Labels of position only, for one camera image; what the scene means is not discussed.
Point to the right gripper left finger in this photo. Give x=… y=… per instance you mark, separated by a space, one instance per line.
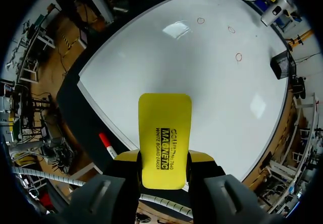
x=106 y=198

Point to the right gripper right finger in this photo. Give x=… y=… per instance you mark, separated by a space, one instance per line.
x=227 y=198

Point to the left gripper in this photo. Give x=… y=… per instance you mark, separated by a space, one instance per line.
x=273 y=13

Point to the yellow whiteboard eraser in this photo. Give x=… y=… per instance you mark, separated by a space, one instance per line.
x=165 y=123

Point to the large whiteboard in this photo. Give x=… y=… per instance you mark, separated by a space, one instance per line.
x=176 y=67

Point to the black mesh cup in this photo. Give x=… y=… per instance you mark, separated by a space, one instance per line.
x=282 y=66

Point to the red capped marker pen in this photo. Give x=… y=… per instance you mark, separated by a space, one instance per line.
x=107 y=144

